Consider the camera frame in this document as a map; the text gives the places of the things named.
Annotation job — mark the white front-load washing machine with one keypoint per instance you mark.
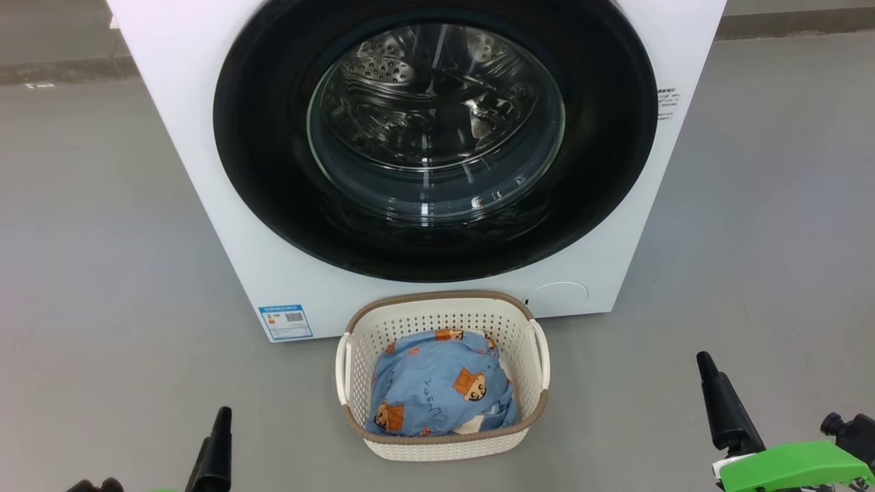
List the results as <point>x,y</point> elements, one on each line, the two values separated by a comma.
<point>205,205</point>

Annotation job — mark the blue energy label sticker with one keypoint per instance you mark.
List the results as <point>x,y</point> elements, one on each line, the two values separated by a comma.
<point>286,322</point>

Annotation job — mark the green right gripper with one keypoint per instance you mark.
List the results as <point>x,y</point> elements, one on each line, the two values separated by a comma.
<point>793,468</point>

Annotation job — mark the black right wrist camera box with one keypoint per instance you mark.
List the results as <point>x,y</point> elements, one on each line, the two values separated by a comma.
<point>854,437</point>

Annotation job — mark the round filter cover panel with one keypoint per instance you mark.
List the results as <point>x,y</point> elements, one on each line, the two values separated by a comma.
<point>557,301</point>

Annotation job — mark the small text warning sticker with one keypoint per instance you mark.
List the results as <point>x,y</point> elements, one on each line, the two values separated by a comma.
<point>666,102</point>

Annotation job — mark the blue cartoon-print garment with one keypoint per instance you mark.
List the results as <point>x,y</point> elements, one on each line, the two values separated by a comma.
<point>431,383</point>

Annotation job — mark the beige cloth piece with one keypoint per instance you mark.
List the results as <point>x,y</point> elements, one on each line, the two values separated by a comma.
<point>473,425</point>

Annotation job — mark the black round glass washer door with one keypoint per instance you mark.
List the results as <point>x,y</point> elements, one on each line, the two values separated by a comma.
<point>266,171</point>

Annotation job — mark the cream perforated laundry basket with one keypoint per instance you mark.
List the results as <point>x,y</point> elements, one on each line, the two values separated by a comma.
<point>362,335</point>

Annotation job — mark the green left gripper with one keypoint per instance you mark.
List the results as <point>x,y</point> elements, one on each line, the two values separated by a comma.
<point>164,490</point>

